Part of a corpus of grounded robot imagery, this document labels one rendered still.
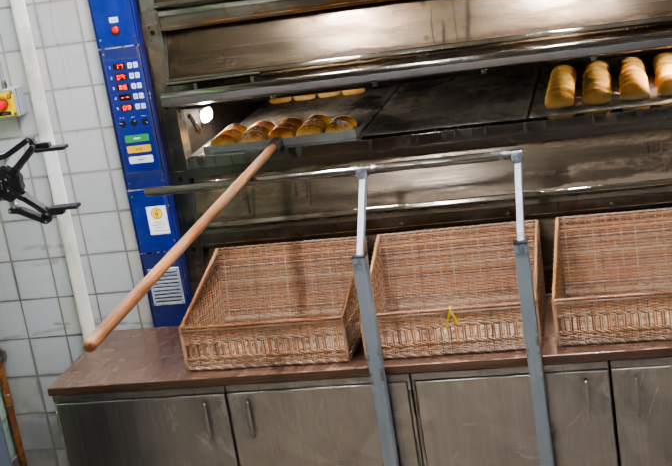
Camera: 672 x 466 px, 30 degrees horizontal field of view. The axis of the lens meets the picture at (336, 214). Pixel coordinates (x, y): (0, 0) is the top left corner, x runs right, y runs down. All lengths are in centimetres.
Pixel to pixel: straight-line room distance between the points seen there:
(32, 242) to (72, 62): 70
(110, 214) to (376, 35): 118
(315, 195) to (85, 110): 87
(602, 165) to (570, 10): 52
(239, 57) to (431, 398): 132
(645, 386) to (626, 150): 81
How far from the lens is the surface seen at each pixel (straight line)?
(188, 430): 416
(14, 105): 454
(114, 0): 437
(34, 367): 492
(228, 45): 431
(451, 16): 414
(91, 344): 273
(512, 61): 399
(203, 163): 441
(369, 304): 377
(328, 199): 432
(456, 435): 396
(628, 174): 419
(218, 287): 444
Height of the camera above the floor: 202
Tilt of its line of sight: 15 degrees down
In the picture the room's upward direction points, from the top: 9 degrees counter-clockwise
